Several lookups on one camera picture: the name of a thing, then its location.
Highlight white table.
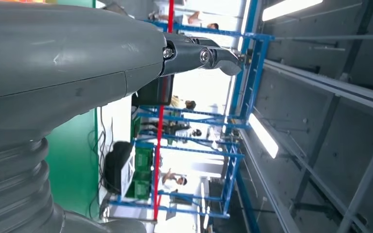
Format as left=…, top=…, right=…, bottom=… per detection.
left=95, top=96, right=136, bottom=222

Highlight black monitor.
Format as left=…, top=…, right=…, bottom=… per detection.
left=132, top=74, right=175, bottom=107

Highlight black carry case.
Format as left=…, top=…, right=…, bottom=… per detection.
left=104, top=141, right=134, bottom=195

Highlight red pole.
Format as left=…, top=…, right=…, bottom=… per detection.
left=153, top=0, right=175, bottom=221

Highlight person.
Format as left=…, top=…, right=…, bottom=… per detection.
left=159, top=168, right=188, bottom=194
left=165, top=123, right=203, bottom=139
left=170, top=95, right=197, bottom=111
left=154, top=10, right=220, bottom=30

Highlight printed white paper sheet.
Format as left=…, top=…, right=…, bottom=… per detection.
left=120, top=151, right=136, bottom=200

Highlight green crates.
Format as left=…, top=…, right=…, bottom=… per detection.
left=134, top=146, right=154, bottom=200

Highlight blue shelf rack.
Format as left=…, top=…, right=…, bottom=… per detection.
left=109, top=0, right=275, bottom=233

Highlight ceiling light strip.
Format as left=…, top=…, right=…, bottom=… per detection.
left=247, top=113, right=279, bottom=159
left=262, top=0, right=324, bottom=22

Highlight black cable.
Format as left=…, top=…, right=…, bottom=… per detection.
left=88, top=107, right=115, bottom=219

